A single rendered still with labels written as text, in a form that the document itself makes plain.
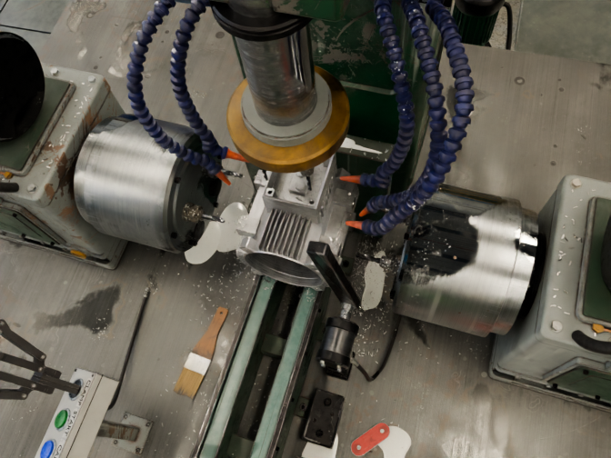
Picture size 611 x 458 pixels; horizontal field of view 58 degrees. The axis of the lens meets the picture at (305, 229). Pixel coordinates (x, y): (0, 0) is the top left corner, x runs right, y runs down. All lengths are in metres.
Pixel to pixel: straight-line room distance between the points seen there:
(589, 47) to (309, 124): 2.17
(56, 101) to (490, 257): 0.83
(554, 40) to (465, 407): 1.95
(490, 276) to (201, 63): 1.03
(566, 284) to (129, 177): 0.75
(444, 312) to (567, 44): 2.02
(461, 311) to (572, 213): 0.24
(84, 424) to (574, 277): 0.81
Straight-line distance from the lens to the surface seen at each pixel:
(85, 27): 1.84
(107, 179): 1.06
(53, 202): 1.12
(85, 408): 1.02
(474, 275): 0.91
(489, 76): 1.57
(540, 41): 2.79
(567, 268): 0.94
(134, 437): 1.26
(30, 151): 1.13
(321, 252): 0.80
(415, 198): 0.73
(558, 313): 0.91
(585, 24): 2.91
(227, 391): 1.11
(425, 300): 0.94
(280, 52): 0.66
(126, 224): 1.08
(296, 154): 0.77
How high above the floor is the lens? 1.99
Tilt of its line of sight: 66 degrees down
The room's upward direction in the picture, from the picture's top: 12 degrees counter-clockwise
